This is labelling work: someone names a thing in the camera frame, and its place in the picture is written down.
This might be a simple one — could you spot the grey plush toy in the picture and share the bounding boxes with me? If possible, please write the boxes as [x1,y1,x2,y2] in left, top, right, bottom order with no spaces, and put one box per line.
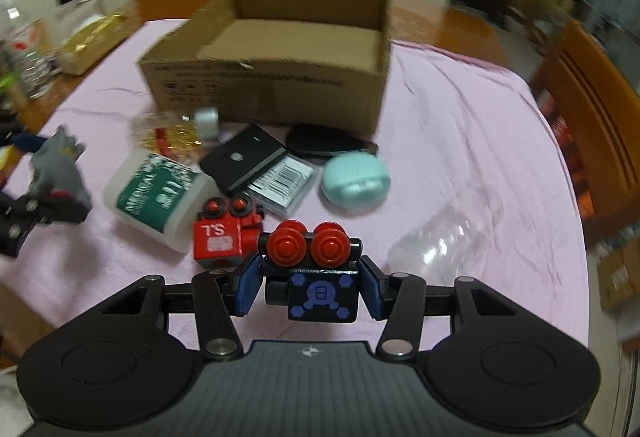
[27,125,92,223]

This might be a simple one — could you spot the red toy train block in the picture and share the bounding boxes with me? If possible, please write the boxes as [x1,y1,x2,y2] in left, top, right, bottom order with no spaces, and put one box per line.
[192,193,265,269]

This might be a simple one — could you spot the blue black toy train block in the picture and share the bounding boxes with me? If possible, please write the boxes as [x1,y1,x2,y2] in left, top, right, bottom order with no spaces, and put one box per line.
[258,220,362,323]

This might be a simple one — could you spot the clear plastic cup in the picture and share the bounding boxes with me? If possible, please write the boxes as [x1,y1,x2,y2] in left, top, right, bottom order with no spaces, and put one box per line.
[387,186,503,287]

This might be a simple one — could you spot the clear refill case with barcode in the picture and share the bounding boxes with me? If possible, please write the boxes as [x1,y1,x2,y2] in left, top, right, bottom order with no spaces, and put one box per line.
[246,155,319,219]

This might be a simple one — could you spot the mint green earbud case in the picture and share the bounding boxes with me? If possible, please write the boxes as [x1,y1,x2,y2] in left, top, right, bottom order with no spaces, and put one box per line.
[320,152,390,212]

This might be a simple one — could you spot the white green medical bottle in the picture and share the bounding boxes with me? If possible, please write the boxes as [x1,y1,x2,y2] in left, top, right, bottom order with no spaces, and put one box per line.
[103,149,220,253]

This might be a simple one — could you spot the black square device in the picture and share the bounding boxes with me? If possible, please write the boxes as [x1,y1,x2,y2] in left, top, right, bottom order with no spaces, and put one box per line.
[200,124,286,196]

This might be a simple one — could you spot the black oval case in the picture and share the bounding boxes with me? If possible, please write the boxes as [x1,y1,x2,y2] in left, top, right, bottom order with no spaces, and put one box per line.
[284,124,378,160]

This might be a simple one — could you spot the gold capsule bottle silver cap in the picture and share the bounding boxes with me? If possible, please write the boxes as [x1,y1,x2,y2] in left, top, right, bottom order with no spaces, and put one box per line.
[130,108,220,165]

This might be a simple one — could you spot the pink table cloth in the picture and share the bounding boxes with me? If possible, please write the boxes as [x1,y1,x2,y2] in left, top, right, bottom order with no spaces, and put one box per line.
[1,20,589,348]

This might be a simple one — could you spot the plastic water bottle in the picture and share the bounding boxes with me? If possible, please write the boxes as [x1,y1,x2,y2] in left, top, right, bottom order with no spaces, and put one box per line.
[2,0,53,100]

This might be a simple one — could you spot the gold tissue pack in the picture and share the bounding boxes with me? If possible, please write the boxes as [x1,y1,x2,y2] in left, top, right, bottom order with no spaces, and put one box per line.
[56,12,139,76]

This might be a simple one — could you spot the clear jar black lid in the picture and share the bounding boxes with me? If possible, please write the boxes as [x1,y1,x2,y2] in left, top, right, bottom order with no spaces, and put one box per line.
[55,0,106,44]

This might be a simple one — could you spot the brown cardboard box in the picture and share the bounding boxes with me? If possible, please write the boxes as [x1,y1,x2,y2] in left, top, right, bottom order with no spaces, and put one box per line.
[138,0,390,136]

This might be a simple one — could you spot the wooden chair at right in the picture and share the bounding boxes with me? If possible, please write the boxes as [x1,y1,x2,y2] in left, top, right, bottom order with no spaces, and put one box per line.
[529,20,640,245]

